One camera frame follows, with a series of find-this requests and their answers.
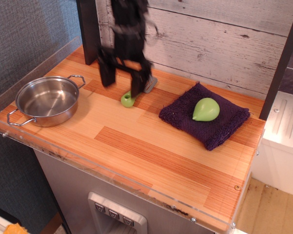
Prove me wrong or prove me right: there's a green toy pear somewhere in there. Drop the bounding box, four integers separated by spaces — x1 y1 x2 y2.
192 97 220 122

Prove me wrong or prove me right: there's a dark wooden post right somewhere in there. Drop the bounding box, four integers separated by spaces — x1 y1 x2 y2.
259 23 293 120

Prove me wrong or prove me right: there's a clear acrylic table guard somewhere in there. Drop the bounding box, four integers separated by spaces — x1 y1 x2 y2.
0 48 264 234

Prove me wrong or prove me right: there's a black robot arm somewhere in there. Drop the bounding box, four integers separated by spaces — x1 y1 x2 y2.
98 0 151 98

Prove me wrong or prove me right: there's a purple folded cloth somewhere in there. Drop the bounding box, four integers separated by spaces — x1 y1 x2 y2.
159 83 250 151

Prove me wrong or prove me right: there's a silver dispenser button panel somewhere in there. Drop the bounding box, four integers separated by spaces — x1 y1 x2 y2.
88 192 148 234

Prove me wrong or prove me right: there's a yellow object at corner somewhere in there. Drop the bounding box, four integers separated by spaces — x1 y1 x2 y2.
3 223 28 234

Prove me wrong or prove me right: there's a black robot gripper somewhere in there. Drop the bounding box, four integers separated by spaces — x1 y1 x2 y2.
98 14 151 98

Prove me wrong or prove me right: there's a green handled grey spatula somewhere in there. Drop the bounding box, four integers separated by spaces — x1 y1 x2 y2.
121 75 158 108

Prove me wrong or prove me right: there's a dark wooden post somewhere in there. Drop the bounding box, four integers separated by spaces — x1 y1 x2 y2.
76 0 101 65
259 23 293 120

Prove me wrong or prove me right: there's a grey toy fridge cabinet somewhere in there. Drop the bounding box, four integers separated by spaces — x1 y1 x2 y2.
35 150 211 234

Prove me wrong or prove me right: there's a dark wooden post left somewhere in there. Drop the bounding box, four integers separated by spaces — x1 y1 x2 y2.
76 0 101 65

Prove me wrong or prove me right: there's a stainless steel pot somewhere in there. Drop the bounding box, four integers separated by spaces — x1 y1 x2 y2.
7 75 86 127

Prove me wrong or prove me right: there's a white toy cabinet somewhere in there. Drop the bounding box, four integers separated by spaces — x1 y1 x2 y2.
251 92 293 195

